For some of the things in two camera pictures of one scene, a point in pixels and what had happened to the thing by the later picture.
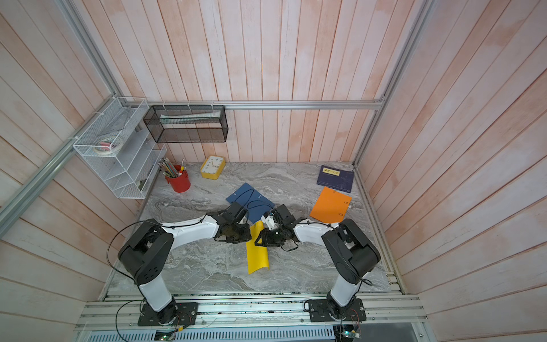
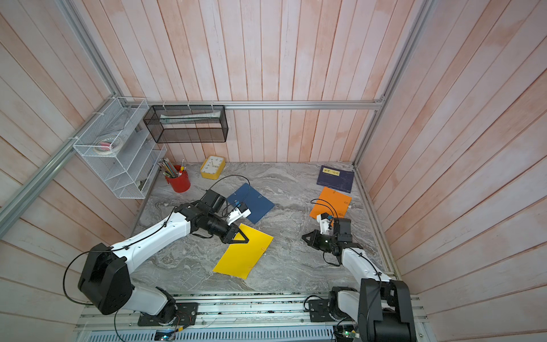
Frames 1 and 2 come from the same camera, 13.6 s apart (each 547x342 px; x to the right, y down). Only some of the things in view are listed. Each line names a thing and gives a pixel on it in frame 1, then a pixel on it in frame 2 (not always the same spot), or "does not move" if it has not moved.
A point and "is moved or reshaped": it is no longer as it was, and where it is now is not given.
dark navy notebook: [335, 178] does not move
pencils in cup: [169, 168] does not move
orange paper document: [330, 206] does not move
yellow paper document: [257, 255] is moved or reshaped
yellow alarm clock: [212, 167] does not move
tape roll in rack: [109, 145] does not move
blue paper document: [254, 202] does not move
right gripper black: [266, 239] → [315, 236]
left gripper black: [245, 238] → [230, 239]
